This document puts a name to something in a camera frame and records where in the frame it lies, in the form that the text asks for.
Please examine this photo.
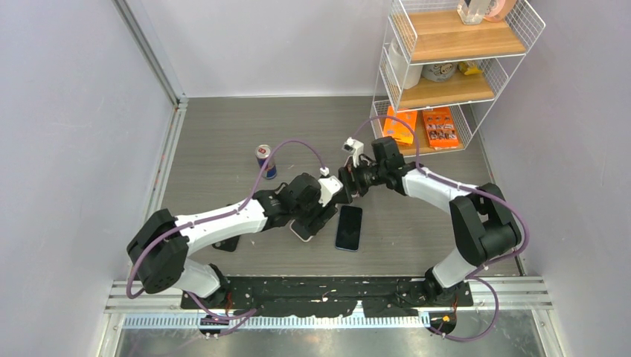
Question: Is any clear glass jar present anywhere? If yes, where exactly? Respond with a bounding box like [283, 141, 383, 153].
[457, 0, 491, 25]

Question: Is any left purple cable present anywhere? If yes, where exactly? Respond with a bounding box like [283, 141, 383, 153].
[125, 139, 327, 337]

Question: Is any white bottle on shelf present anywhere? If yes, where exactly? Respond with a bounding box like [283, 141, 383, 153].
[388, 38, 423, 90]

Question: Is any white wire shelf rack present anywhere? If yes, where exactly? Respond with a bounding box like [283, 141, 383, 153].
[371, 1, 546, 156]

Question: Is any orange snack box right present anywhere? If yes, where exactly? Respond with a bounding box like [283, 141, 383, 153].
[421, 106, 461, 150]

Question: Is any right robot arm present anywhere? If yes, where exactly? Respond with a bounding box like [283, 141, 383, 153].
[338, 137, 522, 306]

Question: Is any black phone case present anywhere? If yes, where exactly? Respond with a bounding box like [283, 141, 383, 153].
[212, 236, 240, 252]

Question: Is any orange snack box left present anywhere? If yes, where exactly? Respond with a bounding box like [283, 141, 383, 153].
[382, 106, 418, 145]

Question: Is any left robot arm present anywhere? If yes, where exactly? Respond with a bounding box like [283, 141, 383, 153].
[126, 173, 343, 308]

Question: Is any round tin on shelf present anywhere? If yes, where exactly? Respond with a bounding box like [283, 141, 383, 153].
[421, 62, 457, 83]

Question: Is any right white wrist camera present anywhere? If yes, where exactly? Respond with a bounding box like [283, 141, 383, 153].
[342, 137, 364, 168]

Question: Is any orange snack box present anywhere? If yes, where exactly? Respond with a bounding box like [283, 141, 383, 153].
[382, 106, 418, 145]
[421, 106, 461, 150]

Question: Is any pink tape roll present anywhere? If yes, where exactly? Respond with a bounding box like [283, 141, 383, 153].
[484, 0, 517, 22]

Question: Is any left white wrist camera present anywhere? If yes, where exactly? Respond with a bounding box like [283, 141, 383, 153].
[318, 167, 343, 207]

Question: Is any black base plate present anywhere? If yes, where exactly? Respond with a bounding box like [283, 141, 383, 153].
[200, 277, 473, 318]

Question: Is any aluminium frame rail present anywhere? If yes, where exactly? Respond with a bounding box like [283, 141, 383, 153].
[83, 1, 174, 295]

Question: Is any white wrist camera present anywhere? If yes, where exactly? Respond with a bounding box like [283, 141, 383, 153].
[318, 167, 343, 207]
[342, 137, 364, 168]

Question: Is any blue phone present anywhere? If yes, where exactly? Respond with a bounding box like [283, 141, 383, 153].
[335, 205, 363, 252]

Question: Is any Red Bull can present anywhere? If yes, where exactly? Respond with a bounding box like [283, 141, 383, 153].
[255, 144, 278, 179]

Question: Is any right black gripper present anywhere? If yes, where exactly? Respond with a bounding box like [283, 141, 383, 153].
[330, 156, 388, 205]

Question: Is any yellow packet on shelf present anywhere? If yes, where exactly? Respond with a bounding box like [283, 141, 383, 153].
[458, 60, 484, 76]

